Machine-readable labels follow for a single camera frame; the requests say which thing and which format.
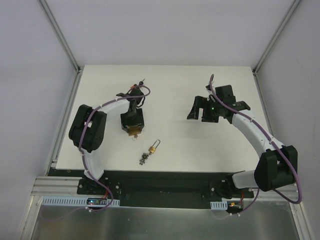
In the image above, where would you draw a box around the left white cable duct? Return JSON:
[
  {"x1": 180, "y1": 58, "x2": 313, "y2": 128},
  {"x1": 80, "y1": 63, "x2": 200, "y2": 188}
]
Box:
[{"x1": 42, "y1": 196, "x2": 120, "y2": 208}]

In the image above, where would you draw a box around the right white cable duct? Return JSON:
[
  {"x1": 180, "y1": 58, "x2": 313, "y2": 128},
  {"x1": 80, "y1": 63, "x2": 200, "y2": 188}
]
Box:
[{"x1": 210, "y1": 200, "x2": 228, "y2": 211}]

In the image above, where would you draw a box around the white cable duct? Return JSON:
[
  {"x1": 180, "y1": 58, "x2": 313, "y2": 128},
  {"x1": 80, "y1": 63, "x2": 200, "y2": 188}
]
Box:
[
  {"x1": 42, "y1": 196, "x2": 120, "y2": 208},
  {"x1": 210, "y1": 200, "x2": 228, "y2": 211}
]

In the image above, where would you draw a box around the left aluminium frame post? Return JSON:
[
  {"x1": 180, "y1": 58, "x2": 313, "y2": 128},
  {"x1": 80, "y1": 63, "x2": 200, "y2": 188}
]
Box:
[{"x1": 37, "y1": 0, "x2": 82, "y2": 74}]

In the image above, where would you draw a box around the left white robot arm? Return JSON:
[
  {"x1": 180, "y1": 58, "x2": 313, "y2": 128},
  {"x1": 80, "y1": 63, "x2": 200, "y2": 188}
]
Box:
[{"x1": 68, "y1": 82, "x2": 151, "y2": 195}]

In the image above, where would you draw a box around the large brass padlock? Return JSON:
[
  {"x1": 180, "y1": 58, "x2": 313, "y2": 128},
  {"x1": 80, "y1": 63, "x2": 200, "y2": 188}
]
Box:
[{"x1": 127, "y1": 126, "x2": 141, "y2": 136}]

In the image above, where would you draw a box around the aluminium frame post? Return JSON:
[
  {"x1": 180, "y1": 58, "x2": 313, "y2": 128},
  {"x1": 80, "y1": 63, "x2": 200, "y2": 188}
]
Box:
[
  {"x1": 252, "y1": 0, "x2": 303, "y2": 76},
  {"x1": 37, "y1": 0, "x2": 82, "y2": 74}
]

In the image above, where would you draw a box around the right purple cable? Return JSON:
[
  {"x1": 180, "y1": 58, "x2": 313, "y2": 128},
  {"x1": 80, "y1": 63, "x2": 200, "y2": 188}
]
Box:
[{"x1": 208, "y1": 73, "x2": 303, "y2": 221}]

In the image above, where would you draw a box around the right aluminium frame post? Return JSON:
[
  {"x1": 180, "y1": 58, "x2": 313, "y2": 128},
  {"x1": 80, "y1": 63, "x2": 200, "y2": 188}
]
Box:
[{"x1": 252, "y1": 0, "x2": 303, "y2": 76}]

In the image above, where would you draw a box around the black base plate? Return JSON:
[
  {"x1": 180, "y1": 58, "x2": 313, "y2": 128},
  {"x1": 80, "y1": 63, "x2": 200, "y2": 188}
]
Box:
[{"x1": 48, "y1": 169, "x2": 254, "y2": 209}]

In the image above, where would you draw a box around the small brass padlock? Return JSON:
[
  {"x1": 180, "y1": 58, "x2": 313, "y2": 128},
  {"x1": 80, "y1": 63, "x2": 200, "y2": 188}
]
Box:
[{"x1": 148, "y1": 139, "x2": 161, "y2": 154}]

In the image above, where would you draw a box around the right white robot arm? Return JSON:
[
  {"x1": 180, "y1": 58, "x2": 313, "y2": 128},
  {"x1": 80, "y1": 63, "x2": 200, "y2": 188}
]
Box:
[{"x1": 187, "y1": 85, "x2": 298, "y2": 198}]

